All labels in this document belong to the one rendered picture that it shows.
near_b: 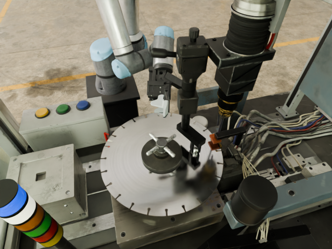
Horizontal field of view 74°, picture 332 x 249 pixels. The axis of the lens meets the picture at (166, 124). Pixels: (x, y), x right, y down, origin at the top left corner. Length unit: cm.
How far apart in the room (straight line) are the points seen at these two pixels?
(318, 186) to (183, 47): 38
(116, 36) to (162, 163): 49
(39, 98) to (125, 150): 200
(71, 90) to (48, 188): 190
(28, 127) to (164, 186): 52
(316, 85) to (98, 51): 84
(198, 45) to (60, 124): 57
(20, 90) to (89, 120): 198
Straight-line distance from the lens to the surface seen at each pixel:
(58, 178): 70
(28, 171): 75
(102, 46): 105
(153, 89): 77
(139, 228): 63
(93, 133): 87
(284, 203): 49
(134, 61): 88
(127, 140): 65
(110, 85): 110
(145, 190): 56
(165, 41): 84
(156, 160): 59
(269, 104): 115
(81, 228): 77
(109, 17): 85
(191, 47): 43
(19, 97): 267
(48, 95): 255
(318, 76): 41
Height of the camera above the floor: 145
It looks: 47 degrees down
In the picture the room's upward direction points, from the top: straight up
